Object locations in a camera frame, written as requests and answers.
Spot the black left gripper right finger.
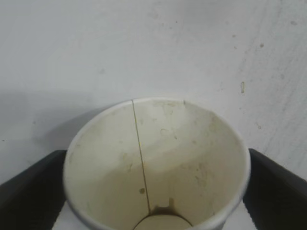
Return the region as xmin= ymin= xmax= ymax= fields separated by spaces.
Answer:
xmin=242 ymin=148 xmax=307 ymax=230

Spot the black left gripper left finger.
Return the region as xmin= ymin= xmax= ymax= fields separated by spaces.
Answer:
xmin=0 ymin=149 xmax=69 ymax=230

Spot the white paper coffee cup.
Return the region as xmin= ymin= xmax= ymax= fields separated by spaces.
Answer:
xmin=62 ymin=96 xmax=251 ymax=230

